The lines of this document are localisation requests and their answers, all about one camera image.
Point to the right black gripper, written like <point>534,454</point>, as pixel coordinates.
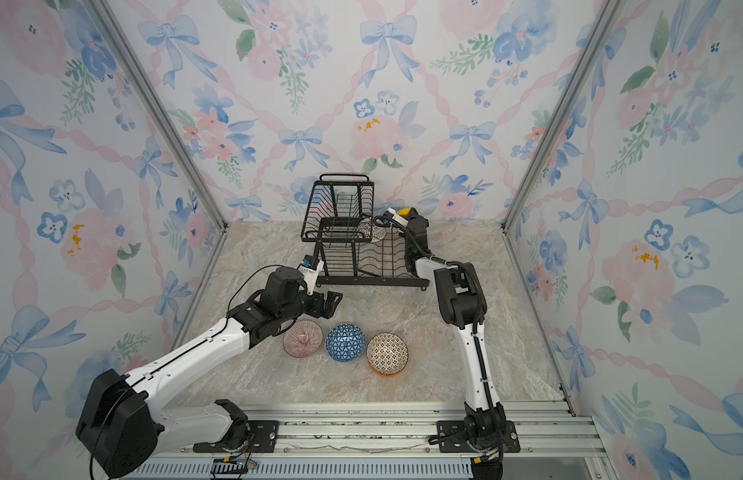
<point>415,220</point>

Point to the black wire dish rack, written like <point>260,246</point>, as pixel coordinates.
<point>336,205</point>

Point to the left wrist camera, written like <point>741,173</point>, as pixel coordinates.
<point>310,268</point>

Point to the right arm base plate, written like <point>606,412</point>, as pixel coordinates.
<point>456,437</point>

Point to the white red patterned bowl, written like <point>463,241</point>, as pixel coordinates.
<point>371,232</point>

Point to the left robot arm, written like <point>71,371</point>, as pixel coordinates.
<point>126,418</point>

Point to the pink patterned bowl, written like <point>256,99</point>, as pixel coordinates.
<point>304,339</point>

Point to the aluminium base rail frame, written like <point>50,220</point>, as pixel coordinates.
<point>409,440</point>

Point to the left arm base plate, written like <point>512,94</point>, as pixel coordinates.
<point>258,436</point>

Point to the left aluminium corner post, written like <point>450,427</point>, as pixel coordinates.
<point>107,22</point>

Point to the blue patterned bowl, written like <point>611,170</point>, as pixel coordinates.
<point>346,343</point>

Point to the orange dotted patterned bowl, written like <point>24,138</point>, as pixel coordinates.
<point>387,354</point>

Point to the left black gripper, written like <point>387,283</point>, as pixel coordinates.
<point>319,310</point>

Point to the aluminium corner post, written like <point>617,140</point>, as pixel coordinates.
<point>594,43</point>
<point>107,22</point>

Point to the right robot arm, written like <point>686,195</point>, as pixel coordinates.
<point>463,308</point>

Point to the right aluminium corner post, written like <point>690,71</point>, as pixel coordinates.
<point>594,43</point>

